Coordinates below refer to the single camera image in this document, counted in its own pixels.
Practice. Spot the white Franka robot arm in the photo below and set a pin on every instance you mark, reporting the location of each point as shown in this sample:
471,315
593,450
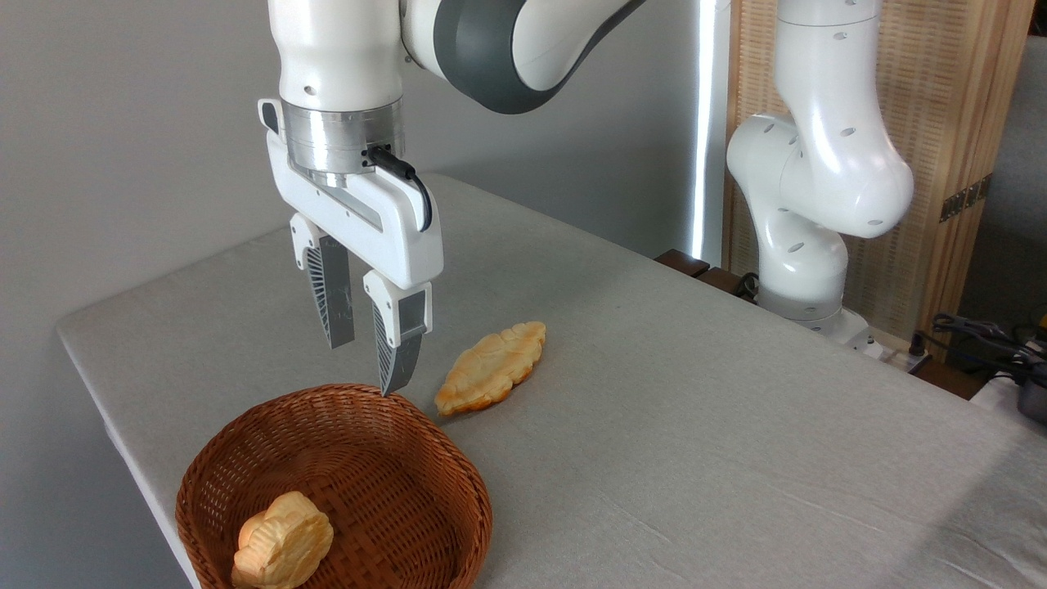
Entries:
818,164

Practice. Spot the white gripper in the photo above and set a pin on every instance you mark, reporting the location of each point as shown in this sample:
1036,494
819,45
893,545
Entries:
384,221

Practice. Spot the long golden bread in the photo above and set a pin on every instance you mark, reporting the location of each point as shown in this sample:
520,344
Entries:
491,368

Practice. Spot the wooden slatted folding screen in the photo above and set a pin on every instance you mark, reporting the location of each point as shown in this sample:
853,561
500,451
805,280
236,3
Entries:
949,98

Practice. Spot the black screen hinge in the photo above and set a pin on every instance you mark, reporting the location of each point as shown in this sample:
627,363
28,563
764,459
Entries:
965,199

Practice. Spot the dark grey device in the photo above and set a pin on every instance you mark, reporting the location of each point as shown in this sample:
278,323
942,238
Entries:
1035,401

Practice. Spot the brown wicker basket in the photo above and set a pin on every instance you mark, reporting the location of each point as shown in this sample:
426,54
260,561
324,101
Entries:
393,491

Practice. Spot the dark brown wooden block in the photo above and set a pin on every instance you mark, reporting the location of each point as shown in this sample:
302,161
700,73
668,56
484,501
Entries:
680,262
724,281

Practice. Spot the grey tablecloth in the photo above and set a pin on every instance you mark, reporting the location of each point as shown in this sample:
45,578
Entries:
695,458

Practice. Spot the black power plug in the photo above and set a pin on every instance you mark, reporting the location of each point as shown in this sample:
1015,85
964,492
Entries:
918,345

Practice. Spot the small round golden bread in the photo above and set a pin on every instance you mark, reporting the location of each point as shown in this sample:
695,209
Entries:
282,544

